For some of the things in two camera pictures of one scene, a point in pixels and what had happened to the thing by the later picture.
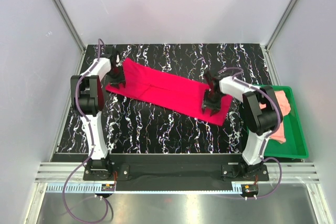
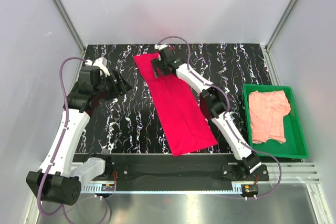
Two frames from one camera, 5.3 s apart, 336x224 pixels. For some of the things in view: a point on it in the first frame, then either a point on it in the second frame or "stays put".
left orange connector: [108, 187] stays put
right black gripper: [214, 108] to [156, 64]
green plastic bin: [295, 147] stays put
